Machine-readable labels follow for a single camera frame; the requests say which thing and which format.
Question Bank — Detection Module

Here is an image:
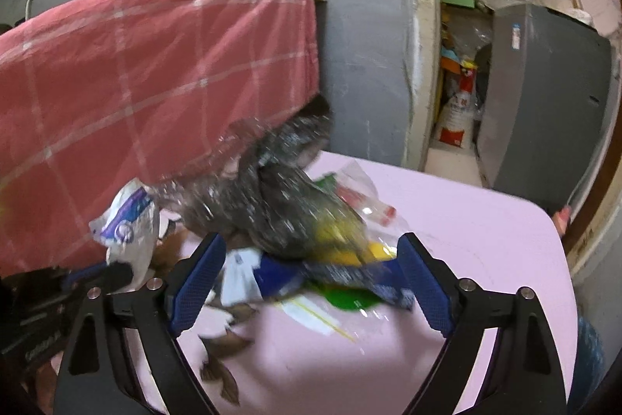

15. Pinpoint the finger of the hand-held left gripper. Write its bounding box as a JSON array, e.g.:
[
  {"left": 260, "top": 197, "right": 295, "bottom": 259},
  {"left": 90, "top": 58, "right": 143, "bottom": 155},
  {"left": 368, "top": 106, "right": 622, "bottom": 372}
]
[
  {"left": 61, "top": 264, "right": 110, "bottom": 288},
  {"left": 97, "top": 260, "right": 135, "bottom": 294}
]

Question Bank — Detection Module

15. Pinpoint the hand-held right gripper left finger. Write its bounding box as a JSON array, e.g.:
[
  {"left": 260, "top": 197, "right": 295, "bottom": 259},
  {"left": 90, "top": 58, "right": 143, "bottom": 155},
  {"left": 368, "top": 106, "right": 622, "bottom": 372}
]
[{"left": 53, "top": 233, "right": 227, "bottom": 415}]

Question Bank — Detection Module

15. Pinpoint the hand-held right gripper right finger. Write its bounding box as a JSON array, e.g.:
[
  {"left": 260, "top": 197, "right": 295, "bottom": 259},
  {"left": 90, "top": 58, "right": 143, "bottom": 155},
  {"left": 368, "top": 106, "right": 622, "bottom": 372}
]
[{"left": 397, "top": 233, "right": 567, "bottom": 415}]

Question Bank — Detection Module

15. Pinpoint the white paper scrap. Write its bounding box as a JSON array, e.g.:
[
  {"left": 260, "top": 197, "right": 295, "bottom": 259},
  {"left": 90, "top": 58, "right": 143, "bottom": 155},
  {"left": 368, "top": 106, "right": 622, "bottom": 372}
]
[{"left": 221, "top": 250, "right": 266, "bottom": 304}]

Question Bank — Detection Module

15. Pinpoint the white purple packet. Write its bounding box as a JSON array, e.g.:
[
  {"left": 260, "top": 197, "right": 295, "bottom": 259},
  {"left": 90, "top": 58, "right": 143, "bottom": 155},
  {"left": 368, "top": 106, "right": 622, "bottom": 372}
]
[{"left": 89, "top": 179, "right": 161, "bottom": 289}]

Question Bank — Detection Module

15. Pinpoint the green plastic wrapper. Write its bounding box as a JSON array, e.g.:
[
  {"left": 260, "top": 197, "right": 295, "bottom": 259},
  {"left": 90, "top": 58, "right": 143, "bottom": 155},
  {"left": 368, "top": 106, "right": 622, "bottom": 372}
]
[{"left": 311, "top": 281, "right": 384, "bottom": 313}]

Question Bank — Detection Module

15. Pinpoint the yellow plastic packet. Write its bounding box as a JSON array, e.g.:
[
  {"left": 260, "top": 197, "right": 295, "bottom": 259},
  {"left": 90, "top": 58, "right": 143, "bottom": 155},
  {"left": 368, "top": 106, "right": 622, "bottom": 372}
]
[{"left": 315, "top": 215, "right": 395, "bottom": 267}]

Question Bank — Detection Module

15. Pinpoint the clear zip bag red print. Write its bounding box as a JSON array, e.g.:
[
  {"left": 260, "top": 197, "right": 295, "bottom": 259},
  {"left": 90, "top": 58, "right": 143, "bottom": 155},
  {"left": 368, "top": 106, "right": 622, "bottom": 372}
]
[{"left": 316, "top": 159, "right": 398, "bottom": 228}]

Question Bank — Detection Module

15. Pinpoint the white yellow-striped packet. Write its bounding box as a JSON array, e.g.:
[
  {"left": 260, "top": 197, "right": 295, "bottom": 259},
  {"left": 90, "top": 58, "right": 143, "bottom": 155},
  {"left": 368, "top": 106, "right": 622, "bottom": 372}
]
[{"left": 279, "top": 298, "right": 358, "bottom": 343}]

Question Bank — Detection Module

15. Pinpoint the clear crinkled plastic bag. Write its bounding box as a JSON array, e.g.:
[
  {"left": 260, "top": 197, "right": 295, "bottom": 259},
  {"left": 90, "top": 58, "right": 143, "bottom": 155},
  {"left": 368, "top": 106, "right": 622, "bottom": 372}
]
[{"left": 160, "top": 96, "right": 370, "bottom": 260}]

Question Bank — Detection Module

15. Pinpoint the pink floral tablecloth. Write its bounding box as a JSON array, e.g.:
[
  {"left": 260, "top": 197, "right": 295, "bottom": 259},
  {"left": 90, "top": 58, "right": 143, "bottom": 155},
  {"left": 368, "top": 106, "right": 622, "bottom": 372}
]
[{"left": 117, "top": 150, "right": 579, "bottom": 415}]

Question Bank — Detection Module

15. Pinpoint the red white bottle on floor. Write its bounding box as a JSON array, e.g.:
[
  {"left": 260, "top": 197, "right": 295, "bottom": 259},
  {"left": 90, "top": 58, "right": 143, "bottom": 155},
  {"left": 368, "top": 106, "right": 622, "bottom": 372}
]
[{"left": 440, "top": 89, "right": 474, "bottom": 148}]

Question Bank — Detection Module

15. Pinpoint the pink checked cloth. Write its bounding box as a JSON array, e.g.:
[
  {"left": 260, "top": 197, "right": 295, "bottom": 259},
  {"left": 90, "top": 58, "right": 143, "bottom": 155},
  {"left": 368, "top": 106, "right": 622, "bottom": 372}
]
[{"left": 0, "top": 0, "right": 321, "bottom": 275}]

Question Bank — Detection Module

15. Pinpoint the red yellow packet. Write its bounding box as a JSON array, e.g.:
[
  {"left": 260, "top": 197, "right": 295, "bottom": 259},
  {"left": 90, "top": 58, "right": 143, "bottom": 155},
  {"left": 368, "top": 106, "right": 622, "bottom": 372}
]
[{"left": 457, "top": 60, "right": 479, "bottom": 92}]

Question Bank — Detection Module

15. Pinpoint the grey refrigerator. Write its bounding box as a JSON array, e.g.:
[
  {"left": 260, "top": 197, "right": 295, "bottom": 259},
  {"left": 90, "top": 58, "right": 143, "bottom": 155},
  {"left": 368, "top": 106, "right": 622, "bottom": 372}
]
[{"left": 476, "top": 3, "right": 613, "bottom": 214}]

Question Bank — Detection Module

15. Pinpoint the orange blue packet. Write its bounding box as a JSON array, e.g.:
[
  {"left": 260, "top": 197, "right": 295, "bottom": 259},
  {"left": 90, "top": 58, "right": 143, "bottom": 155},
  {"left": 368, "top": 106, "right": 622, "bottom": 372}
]
[{"left": 441, "top": 48, "right": 462, "bottom": 73}]

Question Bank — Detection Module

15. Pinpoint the wooden door frame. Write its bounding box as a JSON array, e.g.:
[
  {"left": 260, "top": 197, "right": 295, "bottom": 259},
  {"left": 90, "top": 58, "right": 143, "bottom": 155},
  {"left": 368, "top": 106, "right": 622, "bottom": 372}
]
[{"left": 405, "top": 0, "right": 622, "bottom": 280}]

